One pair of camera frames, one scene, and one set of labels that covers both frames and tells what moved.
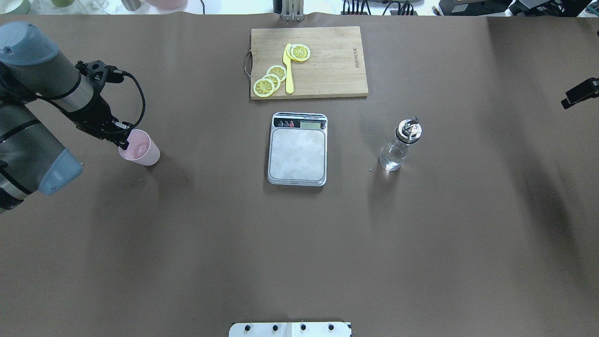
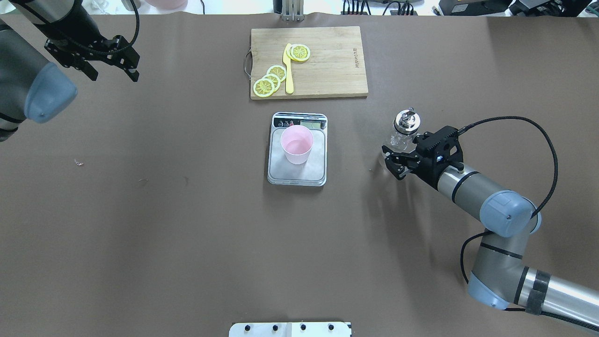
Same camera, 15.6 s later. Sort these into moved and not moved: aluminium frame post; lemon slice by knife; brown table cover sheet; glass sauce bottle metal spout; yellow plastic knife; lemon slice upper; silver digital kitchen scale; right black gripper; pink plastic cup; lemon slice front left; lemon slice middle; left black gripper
Moved: glass sauce bottle metal spout; right black gripper; left black gripper; pink plastic cup
Not moved: lemon slice middle; lemon slice upper; brown table cover sheet; silver digital kitchen scale; lemon slice front left; yellow plastic knife; lemon slice by knife; aluminium frame post
